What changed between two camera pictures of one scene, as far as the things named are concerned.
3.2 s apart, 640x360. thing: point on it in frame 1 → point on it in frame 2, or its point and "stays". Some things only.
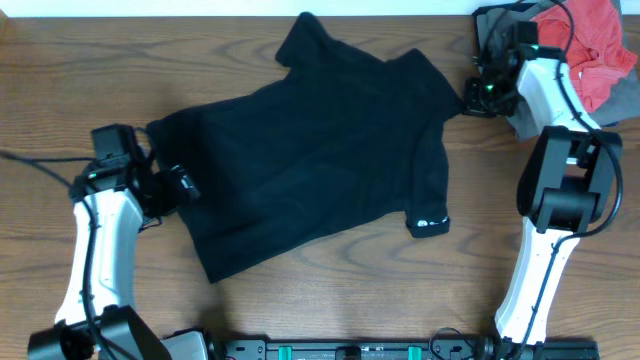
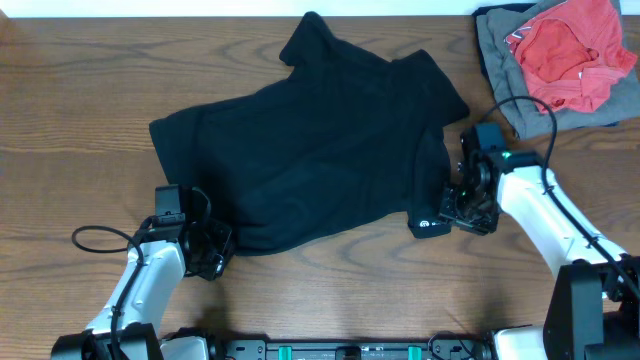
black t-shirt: (340, 144) stays
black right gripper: (473, 106) → (447, 211)
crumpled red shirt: (598, 58) stays
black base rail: (435, 348) stays
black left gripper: (179, 185) → (215, 253)
